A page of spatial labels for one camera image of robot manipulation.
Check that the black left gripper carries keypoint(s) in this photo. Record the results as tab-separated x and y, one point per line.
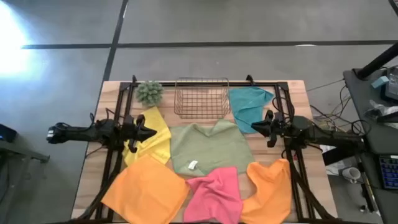
127	132

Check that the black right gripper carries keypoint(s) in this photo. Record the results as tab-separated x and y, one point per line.
276	129

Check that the yellow microfiber towel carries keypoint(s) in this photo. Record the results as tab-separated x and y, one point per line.
155	146

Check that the teal microfiber towel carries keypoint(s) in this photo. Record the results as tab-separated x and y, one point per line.
248	105

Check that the green microfiber towel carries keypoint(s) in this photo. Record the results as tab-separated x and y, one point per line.
211	146

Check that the pink microfiber towel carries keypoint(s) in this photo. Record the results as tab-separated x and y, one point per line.
214	196

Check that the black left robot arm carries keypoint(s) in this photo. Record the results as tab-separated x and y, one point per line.
81	133

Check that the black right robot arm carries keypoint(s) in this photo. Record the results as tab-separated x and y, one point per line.
311	132

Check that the orange microfiber towel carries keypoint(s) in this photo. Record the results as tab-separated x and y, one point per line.
270	193
146	189

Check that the artificial green potted plant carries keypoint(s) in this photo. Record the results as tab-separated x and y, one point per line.
150	92

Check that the white bag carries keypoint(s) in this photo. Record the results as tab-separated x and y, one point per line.
334	168

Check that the white mug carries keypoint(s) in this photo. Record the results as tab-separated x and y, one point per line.
351	174

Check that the crumpled clear plastic bag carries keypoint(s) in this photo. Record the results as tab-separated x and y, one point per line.
377	109

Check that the grey side desk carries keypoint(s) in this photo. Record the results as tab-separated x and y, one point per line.
382	137

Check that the light blue box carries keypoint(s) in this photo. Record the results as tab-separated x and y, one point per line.
380	82

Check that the grey metal stand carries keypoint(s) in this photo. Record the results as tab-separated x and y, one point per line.
18	152

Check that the black pole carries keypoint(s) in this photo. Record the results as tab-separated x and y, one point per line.
377	61

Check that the dark keyboard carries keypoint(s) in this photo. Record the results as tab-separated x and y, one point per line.
390	172

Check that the dark desk device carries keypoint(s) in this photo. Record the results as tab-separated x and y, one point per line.
392	87

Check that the black box device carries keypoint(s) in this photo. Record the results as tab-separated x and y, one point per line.
7	133

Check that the black metal table frame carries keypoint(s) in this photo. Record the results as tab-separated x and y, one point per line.
283	85

